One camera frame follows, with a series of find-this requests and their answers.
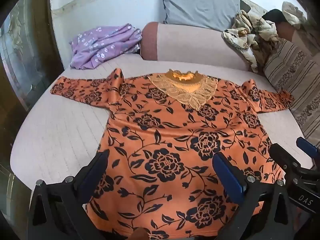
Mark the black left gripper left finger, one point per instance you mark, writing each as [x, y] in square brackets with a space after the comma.
[56, 210]

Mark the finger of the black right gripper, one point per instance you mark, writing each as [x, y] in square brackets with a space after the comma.
[308, 148]
[285, 160]

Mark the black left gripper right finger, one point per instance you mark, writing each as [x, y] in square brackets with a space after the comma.
[263, 209]

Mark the orange black floral blouse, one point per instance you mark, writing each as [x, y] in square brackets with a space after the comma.
[161, 135]

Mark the striped beige patterned pillow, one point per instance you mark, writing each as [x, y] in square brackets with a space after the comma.
[291, 69]

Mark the pink quilted bed sheet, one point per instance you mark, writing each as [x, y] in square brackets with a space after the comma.
[59, 136]

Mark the cream brown floral blanket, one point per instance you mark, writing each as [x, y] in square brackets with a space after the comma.
[255, 37]

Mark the pink bolster pillow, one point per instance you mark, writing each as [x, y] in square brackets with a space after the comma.
[183, 43]

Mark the brown wooden mirrored wardrobe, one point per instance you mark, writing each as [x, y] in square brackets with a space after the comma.
[29, 64]

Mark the purple floral folded cloth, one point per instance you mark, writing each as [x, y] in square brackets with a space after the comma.
[98, 45]

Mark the grey pillow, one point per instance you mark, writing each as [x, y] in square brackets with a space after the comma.
[211, 14]

